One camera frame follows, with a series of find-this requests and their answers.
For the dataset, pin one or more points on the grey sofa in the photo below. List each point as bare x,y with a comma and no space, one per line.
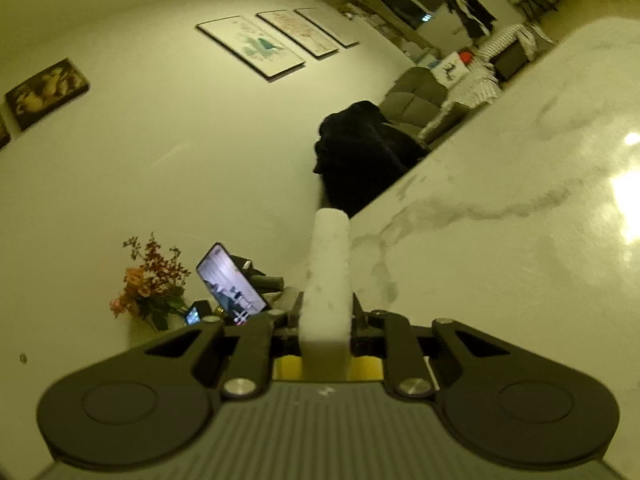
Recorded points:
415,100

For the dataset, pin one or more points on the black coat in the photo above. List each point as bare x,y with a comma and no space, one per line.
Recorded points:
365,160

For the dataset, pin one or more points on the white deer print pillow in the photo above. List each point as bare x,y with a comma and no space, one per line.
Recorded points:
450,67

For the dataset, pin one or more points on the small black screen camera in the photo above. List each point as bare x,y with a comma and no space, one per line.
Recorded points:
197,314

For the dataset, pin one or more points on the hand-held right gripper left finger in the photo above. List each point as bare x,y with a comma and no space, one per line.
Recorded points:
287,322

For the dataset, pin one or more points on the black phone stand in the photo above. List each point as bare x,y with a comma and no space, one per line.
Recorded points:
267,282

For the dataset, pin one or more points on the white sponge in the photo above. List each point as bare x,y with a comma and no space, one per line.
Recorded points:
327,280

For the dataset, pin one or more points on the dark canvas picture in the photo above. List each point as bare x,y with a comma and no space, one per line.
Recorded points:
45,92

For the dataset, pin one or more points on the plaid sofa cover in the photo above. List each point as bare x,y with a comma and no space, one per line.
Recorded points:
475,90

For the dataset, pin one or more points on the black and white jacket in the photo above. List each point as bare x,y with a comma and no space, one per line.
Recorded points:
470,10

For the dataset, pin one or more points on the framed pale wall print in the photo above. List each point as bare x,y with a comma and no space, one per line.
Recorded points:
327,26

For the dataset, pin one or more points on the orange cushion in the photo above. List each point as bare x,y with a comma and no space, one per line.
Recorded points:
465,56

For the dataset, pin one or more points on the grey white bag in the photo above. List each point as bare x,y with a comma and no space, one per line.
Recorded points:
535,40

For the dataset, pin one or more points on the orange flower bouquet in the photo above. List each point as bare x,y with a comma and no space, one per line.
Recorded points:
150,285

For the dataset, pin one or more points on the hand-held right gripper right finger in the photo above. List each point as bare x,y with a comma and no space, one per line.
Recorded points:
361,322

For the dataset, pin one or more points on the framed teal plant print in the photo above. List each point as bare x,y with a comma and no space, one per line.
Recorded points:
255,47

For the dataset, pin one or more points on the framed pink tree print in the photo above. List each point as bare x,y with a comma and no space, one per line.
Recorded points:
300,32

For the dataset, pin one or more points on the black smartphone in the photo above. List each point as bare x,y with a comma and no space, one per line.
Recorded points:
230,285

